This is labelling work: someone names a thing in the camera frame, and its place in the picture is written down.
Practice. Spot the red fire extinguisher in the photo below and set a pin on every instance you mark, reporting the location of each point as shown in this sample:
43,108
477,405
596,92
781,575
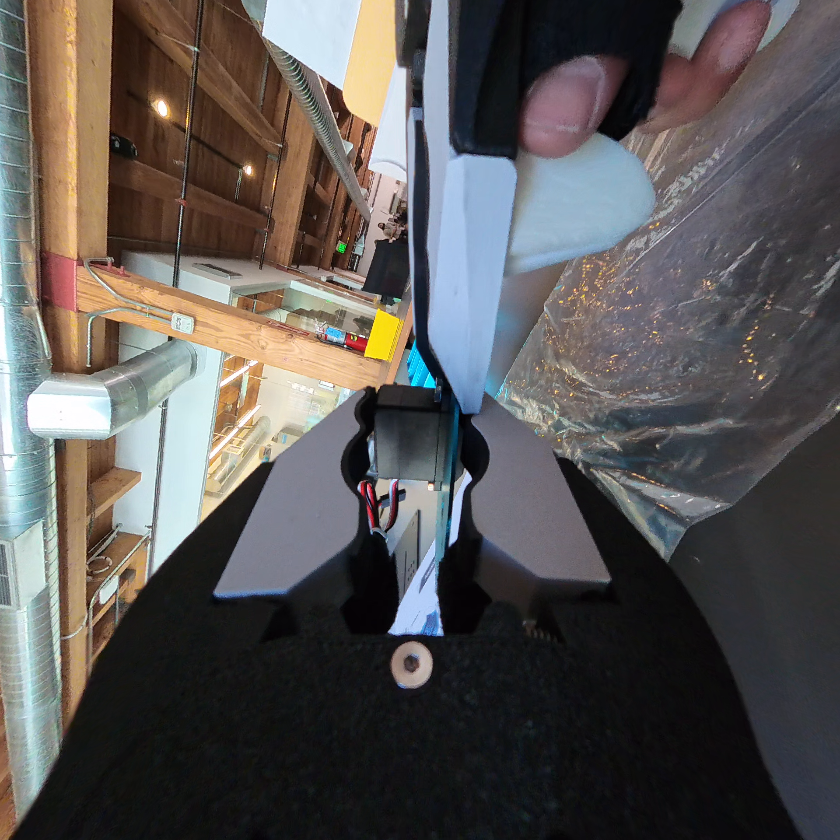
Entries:
338,338

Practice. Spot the dark grey desk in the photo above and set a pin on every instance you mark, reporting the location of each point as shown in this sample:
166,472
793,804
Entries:
754,623

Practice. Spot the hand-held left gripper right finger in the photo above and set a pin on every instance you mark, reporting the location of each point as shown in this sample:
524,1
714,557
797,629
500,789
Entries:
538,518

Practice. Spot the large silver air duct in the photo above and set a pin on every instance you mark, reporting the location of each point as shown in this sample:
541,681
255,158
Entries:
26,262

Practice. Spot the black servo motor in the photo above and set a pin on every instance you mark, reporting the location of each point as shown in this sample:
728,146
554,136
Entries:
407,433

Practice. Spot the person's right hand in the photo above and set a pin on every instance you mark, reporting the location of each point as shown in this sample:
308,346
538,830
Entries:
564,105

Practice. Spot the blue round metal plate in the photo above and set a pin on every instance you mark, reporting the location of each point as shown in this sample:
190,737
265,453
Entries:
454,459

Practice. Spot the yellow flat board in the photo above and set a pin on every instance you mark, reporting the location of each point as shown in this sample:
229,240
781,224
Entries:
384,334

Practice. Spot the yellow white curved panel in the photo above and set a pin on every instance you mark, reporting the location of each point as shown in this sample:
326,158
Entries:
315,33

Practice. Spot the blue metal U bracket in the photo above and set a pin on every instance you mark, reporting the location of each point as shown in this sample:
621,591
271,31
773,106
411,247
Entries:
420,367

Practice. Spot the clear plastic bag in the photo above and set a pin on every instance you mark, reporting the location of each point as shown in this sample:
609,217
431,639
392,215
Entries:
689,295

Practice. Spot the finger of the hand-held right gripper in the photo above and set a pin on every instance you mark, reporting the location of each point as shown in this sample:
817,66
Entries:
472,262
416,197

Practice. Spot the silver spiral air duct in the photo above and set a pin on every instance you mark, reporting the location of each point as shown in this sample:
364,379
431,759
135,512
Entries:
315,98

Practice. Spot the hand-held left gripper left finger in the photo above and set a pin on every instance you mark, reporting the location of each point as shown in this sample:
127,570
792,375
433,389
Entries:
295,525

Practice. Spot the black standing board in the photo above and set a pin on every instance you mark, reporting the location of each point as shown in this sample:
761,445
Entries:
387,269

